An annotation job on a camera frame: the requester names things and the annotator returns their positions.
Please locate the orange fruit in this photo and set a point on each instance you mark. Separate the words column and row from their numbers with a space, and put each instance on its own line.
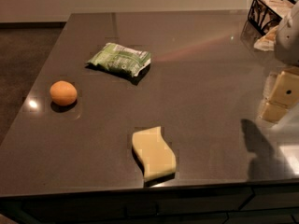
column 63, row 93

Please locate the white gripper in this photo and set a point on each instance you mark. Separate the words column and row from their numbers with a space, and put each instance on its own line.
column 289, row 39

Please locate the green snack bag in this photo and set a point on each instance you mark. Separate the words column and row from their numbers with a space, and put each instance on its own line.
column 116, row 58

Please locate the yellow wavy sponge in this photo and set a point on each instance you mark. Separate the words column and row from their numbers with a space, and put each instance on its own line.
column 157, row 158

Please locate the black wire basket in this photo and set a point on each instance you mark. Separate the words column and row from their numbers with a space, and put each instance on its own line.
column 266, row 14

